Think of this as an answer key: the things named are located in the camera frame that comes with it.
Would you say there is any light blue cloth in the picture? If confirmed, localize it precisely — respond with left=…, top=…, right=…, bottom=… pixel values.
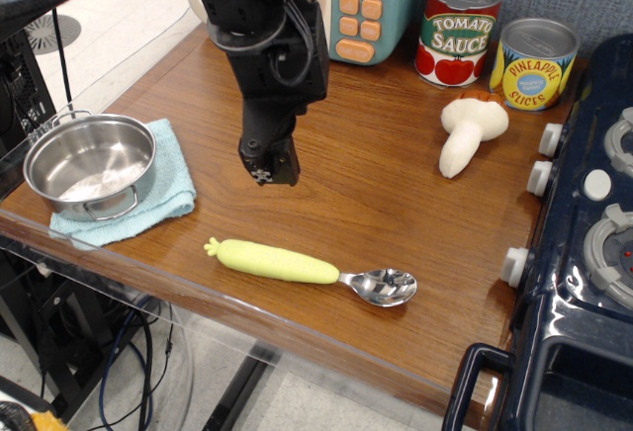
left=49, top=119, right=197, bottom=249

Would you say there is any stainless steel pot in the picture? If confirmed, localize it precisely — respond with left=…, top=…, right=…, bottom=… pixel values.
left=23, top=112, right=157, bottom=221

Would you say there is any black side table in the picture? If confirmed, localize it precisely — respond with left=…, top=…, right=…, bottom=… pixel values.
left=0, top=0, right=125, bottom=155

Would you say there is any toy microwave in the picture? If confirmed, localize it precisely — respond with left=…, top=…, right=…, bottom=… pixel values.
left=182, top=0, right=429, bottom=67

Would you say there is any blue cable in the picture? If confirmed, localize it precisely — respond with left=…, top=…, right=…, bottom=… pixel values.
left=97, top=307, right=154, bottom=431

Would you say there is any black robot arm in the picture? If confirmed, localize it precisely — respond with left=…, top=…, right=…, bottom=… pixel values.
left=1, top=0, right=329, bottom=186

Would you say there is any white stove knob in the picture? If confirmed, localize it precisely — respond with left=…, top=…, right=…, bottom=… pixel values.
left=526, top=161, right=553, bottom=197
left=500, top=247, right=529, bottom=288
left=538, top=123, right=564, bottom=158

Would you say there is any tomato sauce can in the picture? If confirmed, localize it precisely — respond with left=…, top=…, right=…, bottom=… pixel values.
left=414, top=0, right=501, bottom=87

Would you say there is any plush white mushroom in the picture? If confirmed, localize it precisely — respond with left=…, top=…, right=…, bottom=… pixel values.
left=439, top=90, right=509, bottom=179

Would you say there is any spoon with green handle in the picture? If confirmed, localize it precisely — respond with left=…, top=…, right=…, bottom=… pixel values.
left=204, top=237, right=417, bottom=307

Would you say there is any pineapple slices can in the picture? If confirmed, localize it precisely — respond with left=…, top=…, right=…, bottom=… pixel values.
left=489, top=18, right=581, bottom=112

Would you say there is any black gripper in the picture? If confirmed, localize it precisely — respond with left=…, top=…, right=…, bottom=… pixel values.
left=208, top=0, right=329, bottom=186

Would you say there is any dark blue toy stove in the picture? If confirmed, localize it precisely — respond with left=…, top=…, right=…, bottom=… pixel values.
left=443, top=35, right=632, bottom=430

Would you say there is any black cable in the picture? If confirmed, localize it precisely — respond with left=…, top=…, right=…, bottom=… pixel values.
left=83, top=302, right=174, bottom=431

